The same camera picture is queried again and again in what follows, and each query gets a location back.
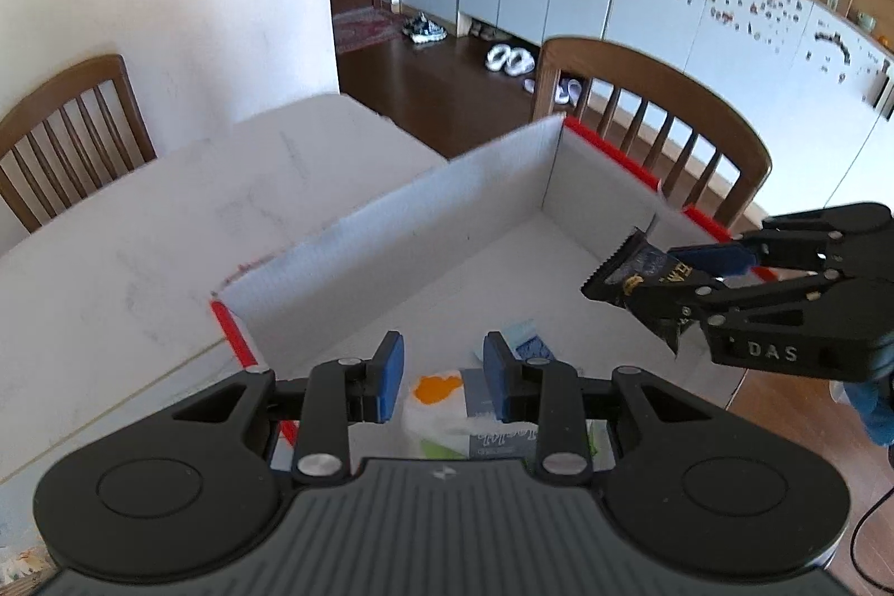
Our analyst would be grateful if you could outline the black snack packet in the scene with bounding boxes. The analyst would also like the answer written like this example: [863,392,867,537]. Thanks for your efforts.
[581,227,698,354]

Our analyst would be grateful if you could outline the white tissue pack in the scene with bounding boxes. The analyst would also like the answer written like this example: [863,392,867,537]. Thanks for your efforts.
[400,368,603,465]

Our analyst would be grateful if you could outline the blue gloved right hand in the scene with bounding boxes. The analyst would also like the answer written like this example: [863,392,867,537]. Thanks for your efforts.
[844,381,894,446]

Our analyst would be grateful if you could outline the red cardboard box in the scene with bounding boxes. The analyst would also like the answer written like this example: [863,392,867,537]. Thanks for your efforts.
[212,118,743,406]

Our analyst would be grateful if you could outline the wooden chair at right side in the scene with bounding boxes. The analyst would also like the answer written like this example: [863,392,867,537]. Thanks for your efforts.
[530,36,771,227]

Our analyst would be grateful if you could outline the wooden chair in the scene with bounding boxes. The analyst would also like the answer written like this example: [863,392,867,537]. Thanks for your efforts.
[530,36,771,227]
[2,53,156,233]

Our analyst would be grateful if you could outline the white slippers pair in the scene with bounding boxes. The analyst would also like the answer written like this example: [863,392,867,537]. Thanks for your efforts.
[485,44,536,77]

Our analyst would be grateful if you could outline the black sneakers pair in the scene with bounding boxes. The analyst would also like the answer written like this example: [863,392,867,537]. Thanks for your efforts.
[402,13,447,45]

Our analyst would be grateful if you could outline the wooden chair at far side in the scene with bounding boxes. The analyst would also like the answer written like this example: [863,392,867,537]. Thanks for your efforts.
[2,53,156,233]

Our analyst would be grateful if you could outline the blue patterned table mat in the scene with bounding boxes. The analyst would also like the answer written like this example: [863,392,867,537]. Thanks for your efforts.
[2,457,58,594]

